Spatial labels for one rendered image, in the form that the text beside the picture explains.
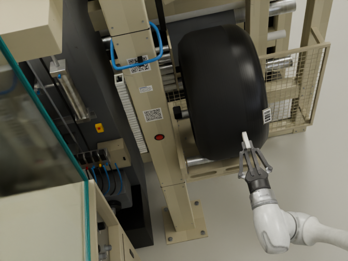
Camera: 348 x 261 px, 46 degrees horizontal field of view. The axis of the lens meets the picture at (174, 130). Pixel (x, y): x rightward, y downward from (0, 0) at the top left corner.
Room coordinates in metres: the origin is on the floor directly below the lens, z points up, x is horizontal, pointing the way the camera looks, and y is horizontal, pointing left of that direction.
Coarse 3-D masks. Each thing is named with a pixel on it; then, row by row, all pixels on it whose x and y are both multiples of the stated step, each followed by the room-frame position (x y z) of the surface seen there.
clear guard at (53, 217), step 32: (0, 64) 0.75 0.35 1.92; (0, 96) 0.66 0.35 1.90; (32, 96) 0.80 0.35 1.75; (0, 128) 0.59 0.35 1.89; (32, 128) 0.70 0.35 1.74; (0, 160) 0.52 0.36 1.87; (32, 160) 0.61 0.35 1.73; (64, 160) 0.75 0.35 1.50; (0, 192) 0.45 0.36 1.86; (32, 192) 0.53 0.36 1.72; (64, 192) 0.64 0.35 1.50; (0, 224) 0.39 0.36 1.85; (32, 224) 0.45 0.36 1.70; (64, 224) 0.54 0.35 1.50; (0, 256) 0.33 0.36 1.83; (32, 256) 0.38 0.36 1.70; (64, 256) 0.45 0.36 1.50
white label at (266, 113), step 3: (267, 108) 0.93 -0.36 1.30; (270, 108) 0.93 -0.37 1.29; (264, 111) 0.92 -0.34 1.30; (267, 111) 0.92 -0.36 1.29; (270, 111) 0.92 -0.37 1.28; (264, 114) 0.91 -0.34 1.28; (267, 114) 0.91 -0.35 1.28; (270, 114) 0.92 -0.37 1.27; (264, 117) 0.91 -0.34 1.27; (267, 117) 0.91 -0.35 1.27; (270, 117) 0.91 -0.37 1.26; (264, 120) 0.90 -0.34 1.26; (267, 120) 0.90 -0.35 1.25; (270, 120) 0.91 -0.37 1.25; (264, 123) 0.90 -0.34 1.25
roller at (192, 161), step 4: (192, 156) 1.04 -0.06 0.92; (196, 156) 1.03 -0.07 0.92; (200, 156) 1.02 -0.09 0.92; (188, 160) 1.02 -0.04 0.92; (192, 160) 1.02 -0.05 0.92; (196, 160) 1.01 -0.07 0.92; (200, 160) 1.01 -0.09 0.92; (204, 160) 1.01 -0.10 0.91; (208, 160) 1.00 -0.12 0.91; (220, 160) 1.00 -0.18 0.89; (188, 164) 1.00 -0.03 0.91; (192, 164) 1.00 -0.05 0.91; (196, 164) 1.00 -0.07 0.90; (200, 164) 1.00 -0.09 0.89
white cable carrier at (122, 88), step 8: (120, 80) 1.12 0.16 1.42; (120, 88) 1.10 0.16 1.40; (120, 96) 1.10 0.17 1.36; (128, 96) 1.10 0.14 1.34; (128, 104) 1.10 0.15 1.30; (128, 112) 1.10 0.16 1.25; (128, 120) 1.10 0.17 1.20; (136, 120) 1.10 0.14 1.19; (136, 128) 1.10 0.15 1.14; (136, 136) 1.10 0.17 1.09; (144, 144) 1.10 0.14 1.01
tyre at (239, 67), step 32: (192, 32) 1.30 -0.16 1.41; (224, 32) 1.23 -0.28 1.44; (192, 64) 1.10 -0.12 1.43; (224, 64) 1.07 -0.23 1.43; (256, 64) 1.06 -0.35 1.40; (192, 96) 1.01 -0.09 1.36; (224, 96) 0.97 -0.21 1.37; (256, 96) 0.95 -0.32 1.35; (192, 128) 1.15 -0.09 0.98; (224, 128) 0.90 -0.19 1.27; (256, 128) 0.89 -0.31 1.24
